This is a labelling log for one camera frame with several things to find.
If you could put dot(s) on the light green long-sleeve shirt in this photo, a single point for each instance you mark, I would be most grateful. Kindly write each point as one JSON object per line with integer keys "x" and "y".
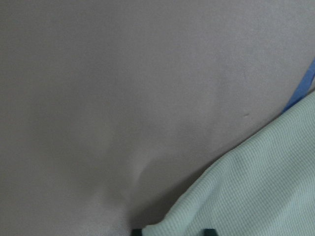
{"x": 263, "y": 187}

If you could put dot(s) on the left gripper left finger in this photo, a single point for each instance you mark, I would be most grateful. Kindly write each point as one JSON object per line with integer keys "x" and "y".
{"x": 136, "y": 232}

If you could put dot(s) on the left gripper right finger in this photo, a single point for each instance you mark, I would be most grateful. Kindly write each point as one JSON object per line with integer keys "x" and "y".
{"x": 210, "y": 232}

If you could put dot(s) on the blue tape line lengthwise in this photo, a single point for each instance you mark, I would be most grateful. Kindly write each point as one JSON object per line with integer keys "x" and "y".
{"x": 303, "y": 87}

